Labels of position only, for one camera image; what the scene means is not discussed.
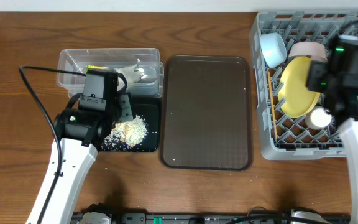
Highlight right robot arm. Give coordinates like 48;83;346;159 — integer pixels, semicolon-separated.
306;61;358;223

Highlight pink bowl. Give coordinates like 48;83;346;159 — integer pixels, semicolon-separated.
288;42;328;62

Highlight yellow green snack wrapper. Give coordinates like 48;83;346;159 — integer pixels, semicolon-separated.
86;65;111;73

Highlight yellow plate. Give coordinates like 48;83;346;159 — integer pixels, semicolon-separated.
278;57;320;118

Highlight light blue bowl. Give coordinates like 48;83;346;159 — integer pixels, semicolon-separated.
260;32;287;68

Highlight wooden chopstick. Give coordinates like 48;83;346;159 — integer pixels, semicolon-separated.
267;71;278;140

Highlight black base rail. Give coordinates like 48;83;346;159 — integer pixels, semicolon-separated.
71;203;352;224

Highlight grey dishwasher rack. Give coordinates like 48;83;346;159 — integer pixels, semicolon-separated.
249;11;358;160

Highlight clear plastic bin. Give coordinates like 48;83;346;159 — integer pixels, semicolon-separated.
58;48;164;98

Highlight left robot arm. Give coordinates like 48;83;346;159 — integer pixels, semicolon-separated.
27;72;132;223

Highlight black tray bin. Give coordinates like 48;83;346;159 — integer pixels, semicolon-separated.
101;96;162;152

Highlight white tissue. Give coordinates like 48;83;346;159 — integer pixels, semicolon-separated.
116;64;147;91

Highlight pale green cup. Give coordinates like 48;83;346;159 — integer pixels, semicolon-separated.
305;106;332;129

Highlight rice food scraps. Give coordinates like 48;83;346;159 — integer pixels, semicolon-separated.
104;115;149;151

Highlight brown plastic serving tray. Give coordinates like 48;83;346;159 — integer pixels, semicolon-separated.
160;55;254;171

